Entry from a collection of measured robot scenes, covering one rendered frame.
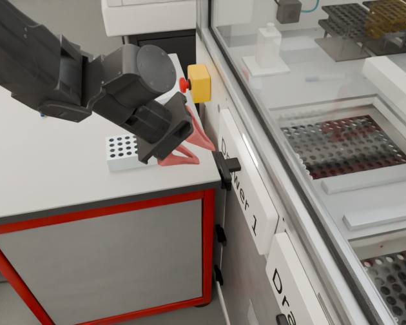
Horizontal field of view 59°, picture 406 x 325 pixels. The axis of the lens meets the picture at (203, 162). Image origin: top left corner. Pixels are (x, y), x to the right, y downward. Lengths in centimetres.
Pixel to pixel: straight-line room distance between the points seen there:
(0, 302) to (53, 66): 137
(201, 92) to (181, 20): 51
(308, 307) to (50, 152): 71
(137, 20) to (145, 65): 94
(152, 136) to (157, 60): 12
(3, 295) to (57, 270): 65
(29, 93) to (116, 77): 9
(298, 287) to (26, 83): 40
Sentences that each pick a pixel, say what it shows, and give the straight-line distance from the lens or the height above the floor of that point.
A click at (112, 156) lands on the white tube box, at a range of 87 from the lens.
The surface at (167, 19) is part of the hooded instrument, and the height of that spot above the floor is 85.
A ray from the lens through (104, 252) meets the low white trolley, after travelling 102.
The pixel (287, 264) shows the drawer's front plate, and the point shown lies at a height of 93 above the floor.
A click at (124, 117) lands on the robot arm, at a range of 48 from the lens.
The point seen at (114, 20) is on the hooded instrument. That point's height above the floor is 86.
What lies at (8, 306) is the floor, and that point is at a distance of 168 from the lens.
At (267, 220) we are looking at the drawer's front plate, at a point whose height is 92.
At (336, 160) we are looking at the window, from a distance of 42.
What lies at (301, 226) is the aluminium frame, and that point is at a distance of 49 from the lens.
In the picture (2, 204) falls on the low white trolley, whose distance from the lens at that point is 90.
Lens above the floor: 137
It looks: 45 degrees down
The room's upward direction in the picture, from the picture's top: straight up
